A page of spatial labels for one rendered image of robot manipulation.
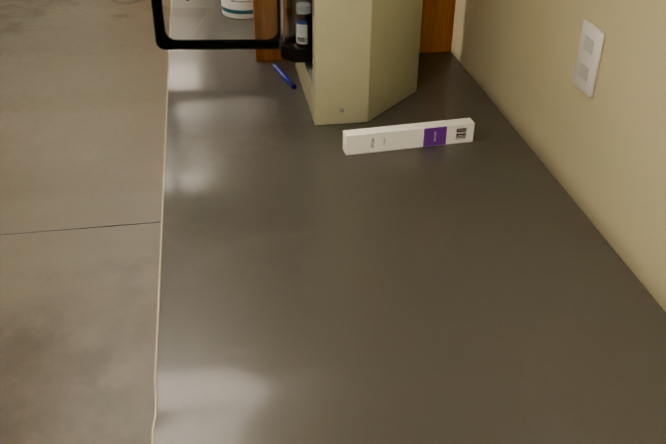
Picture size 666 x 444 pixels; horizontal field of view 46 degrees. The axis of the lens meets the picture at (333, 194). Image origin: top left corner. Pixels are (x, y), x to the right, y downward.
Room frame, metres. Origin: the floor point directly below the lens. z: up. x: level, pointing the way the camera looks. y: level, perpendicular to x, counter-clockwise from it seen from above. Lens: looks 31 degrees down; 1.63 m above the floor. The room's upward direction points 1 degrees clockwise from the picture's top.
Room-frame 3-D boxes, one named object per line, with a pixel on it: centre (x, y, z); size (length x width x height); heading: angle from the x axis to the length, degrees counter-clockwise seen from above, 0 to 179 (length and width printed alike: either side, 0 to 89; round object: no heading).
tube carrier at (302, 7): (1.57, 0.07, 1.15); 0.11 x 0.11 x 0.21
